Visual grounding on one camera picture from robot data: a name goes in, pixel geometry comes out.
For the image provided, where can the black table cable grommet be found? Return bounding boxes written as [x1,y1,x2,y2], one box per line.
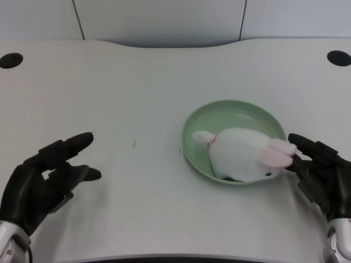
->
[0,53,24,69]
[326,50,351,67]

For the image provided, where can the white pink-eared rabbit doll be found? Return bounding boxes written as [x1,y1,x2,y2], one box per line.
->
[193,128,298,184]

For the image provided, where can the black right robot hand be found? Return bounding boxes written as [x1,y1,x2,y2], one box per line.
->
[285,133,351,224]

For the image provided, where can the green round plate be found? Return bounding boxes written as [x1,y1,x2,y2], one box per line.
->
[181,100,286,186]

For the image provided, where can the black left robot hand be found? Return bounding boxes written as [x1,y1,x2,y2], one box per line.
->
[0,131,103,237]

